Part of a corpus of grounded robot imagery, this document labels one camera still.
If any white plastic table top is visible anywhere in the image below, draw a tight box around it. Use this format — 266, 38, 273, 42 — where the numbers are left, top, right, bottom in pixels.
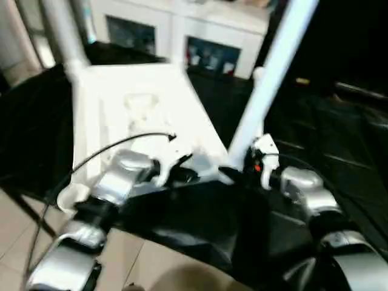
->
56, 60, 236, 213

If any black work mat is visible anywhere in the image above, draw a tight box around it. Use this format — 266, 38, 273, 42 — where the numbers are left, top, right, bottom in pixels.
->
0, 41, 388, 291

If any dark long rod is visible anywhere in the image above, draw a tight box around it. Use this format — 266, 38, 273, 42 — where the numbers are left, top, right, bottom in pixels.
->
335, 81, 388, 100

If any white glass door cabinet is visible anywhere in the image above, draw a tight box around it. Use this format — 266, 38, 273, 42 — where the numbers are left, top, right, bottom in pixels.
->
87, 0, 270, 79

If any white blue patterned roll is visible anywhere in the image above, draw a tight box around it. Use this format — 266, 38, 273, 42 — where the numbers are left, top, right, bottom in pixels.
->
84, 0, 98, 44

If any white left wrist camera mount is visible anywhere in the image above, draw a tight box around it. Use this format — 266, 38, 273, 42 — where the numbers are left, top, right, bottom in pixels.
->
150, 142, 195, 187

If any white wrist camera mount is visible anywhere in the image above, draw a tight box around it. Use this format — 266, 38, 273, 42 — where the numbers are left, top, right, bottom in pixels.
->
250, 135, 280, 190
150, 142, 195, 187

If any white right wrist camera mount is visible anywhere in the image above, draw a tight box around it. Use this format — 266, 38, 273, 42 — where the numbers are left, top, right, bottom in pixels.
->
250, 135, 280, 190

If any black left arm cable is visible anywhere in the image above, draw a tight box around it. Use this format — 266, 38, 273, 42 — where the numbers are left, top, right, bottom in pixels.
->
25, 132, 179, 276

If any black metal table frame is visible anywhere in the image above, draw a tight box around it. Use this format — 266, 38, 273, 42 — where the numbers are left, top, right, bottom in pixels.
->
12, 190, 59, 238

